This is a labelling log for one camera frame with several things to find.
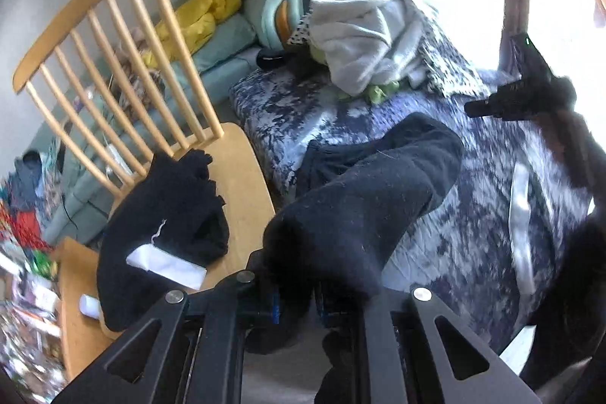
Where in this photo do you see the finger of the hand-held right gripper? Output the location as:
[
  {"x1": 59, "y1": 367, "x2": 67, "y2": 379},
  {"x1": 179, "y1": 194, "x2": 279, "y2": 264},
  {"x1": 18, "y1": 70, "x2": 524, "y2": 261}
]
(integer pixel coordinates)
[{"x1": 464, "y1": 96, "x2": 511, "y2": 119}]

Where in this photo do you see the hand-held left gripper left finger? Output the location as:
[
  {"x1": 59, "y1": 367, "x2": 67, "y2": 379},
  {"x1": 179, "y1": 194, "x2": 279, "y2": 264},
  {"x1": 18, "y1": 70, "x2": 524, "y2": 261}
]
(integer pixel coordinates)
[{"x1": 50, "y1": 269, "x2": 285, "y2": 404}]

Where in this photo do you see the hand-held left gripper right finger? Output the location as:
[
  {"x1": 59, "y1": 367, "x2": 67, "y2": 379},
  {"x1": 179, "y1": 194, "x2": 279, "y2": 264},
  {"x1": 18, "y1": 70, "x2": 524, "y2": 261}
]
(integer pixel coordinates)
[{"x1": 315, "y1": 285, "x2": 543, "y2": 404}]

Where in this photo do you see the black sock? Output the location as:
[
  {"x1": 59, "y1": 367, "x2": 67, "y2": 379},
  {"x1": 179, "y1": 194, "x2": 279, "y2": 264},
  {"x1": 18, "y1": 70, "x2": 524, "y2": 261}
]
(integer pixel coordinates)
[{"x1": 246, "y1": 112, "x2": 465, "y2": 354}]

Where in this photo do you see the black garment with white label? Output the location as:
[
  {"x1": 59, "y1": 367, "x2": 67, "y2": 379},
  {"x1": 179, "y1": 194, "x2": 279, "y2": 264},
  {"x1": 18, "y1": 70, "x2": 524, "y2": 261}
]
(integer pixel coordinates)
[{"x1": 97, "y1": 148, "x2": 231, "y2": 333}]

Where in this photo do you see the person's right forearm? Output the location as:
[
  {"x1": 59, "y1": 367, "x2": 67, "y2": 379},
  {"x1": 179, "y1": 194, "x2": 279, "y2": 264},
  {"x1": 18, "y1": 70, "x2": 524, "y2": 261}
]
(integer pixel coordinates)
[{"x1": 544, "y1": 108, "x2": 595, "y2": 192}]

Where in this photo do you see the lime green cloth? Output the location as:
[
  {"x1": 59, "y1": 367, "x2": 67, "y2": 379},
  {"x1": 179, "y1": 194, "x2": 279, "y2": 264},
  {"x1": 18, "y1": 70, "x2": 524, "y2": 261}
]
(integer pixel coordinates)
[{"x1": 362, "y1": 81, "x2": 401, "y2": 103}]

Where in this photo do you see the white cloth strip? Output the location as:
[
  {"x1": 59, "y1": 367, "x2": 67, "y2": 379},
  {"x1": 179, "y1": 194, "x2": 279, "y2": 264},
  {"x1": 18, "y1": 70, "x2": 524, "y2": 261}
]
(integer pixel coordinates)
[{"x1": 509, "y1": 162, "x2": 537, "y2": 295}]

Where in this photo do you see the wooden spindle-back chair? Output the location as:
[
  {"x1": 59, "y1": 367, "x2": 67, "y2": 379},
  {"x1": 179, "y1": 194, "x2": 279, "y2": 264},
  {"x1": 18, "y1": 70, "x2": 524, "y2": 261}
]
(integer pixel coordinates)
[{"x1": 12, "y1": 0, "x2": 278, "y2": 291}]

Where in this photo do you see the white towel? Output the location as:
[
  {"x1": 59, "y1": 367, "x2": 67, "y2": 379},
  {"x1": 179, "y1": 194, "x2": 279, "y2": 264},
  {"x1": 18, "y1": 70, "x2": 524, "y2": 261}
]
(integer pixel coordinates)
[{"x1": 303, "y1": 0, "x2": 444, "y2": 95}]

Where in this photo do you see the dark cloth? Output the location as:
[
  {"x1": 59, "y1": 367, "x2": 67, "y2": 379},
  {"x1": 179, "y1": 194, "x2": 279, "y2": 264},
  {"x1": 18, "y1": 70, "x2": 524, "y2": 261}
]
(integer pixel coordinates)
[{"x1": 518, "y1": 191, "x2": 606, "y2": 393}]

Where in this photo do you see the small black object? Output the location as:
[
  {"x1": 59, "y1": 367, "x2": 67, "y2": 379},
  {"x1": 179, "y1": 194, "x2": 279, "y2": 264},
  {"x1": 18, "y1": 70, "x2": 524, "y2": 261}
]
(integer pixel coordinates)
[{"x1": 257, "y1": 48, "x2": 287, "y2": 70}]

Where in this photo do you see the pale green rolled cushion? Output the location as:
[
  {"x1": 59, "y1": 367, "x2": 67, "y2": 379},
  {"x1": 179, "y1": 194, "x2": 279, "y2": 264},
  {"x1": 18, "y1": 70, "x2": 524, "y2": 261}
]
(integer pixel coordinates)
[{"x1": 243, "y1": 0, "x2": 309, "y2": 51}]

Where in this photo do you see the blue cloth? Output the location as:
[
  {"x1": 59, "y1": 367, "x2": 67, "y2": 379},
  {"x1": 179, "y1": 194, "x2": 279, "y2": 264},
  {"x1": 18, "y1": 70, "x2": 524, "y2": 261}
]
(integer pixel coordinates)
[{"x1": 12, "y1": 151, "x2": 56, "y2": 202}]

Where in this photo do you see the beige knitted cloth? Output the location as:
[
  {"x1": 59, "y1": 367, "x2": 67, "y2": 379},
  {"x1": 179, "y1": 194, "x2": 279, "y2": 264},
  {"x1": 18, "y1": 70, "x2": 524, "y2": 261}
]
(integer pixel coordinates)
[{"x1": 111, "y1": 28, "x2": 164, "y2": 108}]

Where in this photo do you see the yellow cloth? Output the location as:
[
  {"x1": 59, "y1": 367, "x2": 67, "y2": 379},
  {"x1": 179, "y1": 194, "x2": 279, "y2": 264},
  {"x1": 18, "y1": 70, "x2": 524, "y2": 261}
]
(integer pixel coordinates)
[{"x1": 142, "y1": 0, "x2": 242, "y2": 67}]

